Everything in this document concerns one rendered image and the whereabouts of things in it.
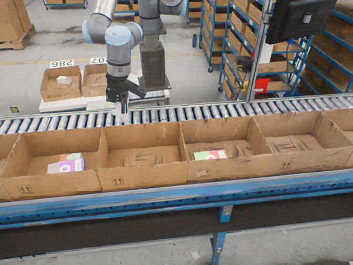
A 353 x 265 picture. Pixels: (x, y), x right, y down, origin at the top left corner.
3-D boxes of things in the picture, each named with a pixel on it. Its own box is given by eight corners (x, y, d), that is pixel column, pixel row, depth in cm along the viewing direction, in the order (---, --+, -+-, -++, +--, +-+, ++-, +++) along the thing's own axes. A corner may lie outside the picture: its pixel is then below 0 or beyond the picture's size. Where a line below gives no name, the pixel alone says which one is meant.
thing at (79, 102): (158, 65, 257) (158, 62, 255) (169, 97, 214) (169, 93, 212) (51, 75, 241) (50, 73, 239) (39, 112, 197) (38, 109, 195)
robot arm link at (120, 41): (135, 27, 97) (126, 33, 89) (135, 59, 105) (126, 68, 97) (111, 23, 98) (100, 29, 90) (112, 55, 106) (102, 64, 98)
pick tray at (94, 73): (119, 72, 240) (117, 62, 234) (120, 94, 211) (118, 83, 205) (87, 75, 236) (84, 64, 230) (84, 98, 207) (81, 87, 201)
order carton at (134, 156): (179, 144, 146) (179, 120, 135) (187, 186, 124) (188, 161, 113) (107, 150, 143) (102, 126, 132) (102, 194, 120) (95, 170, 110)
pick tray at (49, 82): (82, 75, 236) (79, 64, 230) (81, 97, 208) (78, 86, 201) (48, 79, 230) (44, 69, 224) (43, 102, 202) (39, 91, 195)
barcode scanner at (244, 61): (231, 67, 194) (236, 54, 187) (247, 69, 196) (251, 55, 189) (234, 71, 189) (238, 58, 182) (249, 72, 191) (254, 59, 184)
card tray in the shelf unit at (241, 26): (230, 20, 296) (231, 10, 289) (257, 19, 298) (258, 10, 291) (240, 32, 265) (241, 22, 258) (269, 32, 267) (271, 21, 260)
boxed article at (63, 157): (63, 160, 136) (61, 154, 134) (83, 159, 137) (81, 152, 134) (61, 167, 132) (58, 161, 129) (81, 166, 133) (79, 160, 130)
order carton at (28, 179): (108, 150, 143) (102, 126, 132) (103, 194, 120) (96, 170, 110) (33, 156, 139) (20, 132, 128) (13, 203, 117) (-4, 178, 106)
